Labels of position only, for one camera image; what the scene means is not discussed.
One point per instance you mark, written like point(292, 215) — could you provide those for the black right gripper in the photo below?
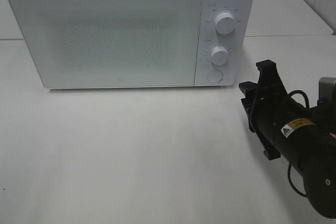
point(262, 103)

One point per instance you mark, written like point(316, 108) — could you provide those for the round white door button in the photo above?
point(215, 76)

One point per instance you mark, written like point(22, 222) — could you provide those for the white microwave door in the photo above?
point(111, 43)

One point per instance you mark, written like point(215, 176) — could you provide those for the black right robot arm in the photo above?
point(287, 126)

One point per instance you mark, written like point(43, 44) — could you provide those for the lower white microwave knob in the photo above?
point(219, 55)

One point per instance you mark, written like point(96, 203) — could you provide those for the white microwave knob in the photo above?
point(225, 22)
point(219, 55)

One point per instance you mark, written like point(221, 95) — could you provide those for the upper white microwave knob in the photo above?
point(225, 22)

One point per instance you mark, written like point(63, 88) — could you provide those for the white adjacent table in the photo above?
point(284, 18)

